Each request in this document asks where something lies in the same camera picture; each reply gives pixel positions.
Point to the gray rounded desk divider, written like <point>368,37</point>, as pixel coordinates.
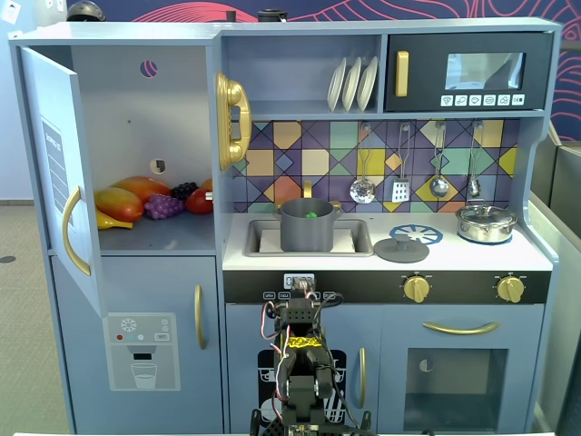
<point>567,272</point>

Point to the large red yellow mango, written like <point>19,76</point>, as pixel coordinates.
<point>145,186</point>

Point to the steel toy skimmer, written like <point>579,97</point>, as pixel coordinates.
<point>362,191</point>

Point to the small red yellow mango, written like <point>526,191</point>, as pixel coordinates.
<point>118,204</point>

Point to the steel toy spatula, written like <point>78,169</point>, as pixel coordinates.
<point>400,191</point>

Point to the blue shopping list cabinet door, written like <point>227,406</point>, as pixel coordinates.
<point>54,113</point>

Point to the gold toy telephone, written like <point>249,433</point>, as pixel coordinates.
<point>231,122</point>

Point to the steel toy ladle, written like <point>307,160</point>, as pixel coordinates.
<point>438,186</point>

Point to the gold toy faucet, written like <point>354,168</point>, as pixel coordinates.
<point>308,190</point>

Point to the black toy microwave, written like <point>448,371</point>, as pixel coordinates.
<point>422,68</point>

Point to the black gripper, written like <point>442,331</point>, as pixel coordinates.
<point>303,287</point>

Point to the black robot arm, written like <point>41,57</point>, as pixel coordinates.
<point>299,386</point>

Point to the orange toy fruit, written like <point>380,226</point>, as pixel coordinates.
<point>208,185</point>

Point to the dark helmet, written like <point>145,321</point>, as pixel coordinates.
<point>86,11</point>

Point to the small black object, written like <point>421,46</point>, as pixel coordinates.
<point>230,16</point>

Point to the red toy tomato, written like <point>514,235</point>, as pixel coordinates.
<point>197,203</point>

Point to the white toy plate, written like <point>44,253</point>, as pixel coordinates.
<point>367,84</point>
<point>351,85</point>
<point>337,86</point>

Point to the gray plastic pot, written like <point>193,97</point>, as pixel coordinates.
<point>306,236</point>

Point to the steel toy spoon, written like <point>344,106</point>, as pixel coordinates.
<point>474,186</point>

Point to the gray pot lid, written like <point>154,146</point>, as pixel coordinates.
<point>401,250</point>

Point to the green toy pineapple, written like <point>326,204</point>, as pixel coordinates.
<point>311,215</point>

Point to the purple toy grapes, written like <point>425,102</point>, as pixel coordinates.
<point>163,206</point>

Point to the steel toy pot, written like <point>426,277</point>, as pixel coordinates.
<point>485,232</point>

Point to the black round container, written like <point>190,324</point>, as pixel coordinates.
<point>271,15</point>

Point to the gold stove knob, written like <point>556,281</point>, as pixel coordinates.
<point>416,289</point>
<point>510,289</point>

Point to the blue toy kitchen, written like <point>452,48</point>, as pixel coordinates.
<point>454,263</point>

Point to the dark toy grapes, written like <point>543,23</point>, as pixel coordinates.
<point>184,191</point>

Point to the steel pot lid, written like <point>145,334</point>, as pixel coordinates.
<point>485,214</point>

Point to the gray toy sink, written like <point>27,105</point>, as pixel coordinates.
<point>254,238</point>

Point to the yellow toy banana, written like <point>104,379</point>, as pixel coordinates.
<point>113,224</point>

